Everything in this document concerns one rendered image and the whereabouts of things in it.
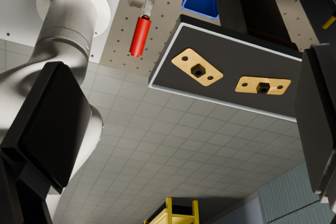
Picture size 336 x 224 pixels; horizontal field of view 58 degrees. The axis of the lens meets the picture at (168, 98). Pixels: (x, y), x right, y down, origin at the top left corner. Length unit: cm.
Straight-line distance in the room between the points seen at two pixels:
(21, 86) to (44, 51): 11
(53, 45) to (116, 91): 172
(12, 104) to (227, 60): 36
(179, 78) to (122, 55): 63
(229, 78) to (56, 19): 43
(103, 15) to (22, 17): 22
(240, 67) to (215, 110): 211
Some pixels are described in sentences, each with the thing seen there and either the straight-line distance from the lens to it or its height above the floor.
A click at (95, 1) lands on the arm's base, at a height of 80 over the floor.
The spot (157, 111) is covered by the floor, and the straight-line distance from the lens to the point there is 255.
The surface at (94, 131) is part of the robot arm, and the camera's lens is 58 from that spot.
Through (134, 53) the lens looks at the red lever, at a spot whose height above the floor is 116.
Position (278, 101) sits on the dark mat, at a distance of 57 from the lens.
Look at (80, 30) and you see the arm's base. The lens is 73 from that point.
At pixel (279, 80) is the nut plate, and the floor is 116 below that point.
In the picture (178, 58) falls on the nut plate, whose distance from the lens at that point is 45.
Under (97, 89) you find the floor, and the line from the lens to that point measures 238.
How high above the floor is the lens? 148
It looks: 38 degrees down
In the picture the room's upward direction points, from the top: 179 degrees clockwise
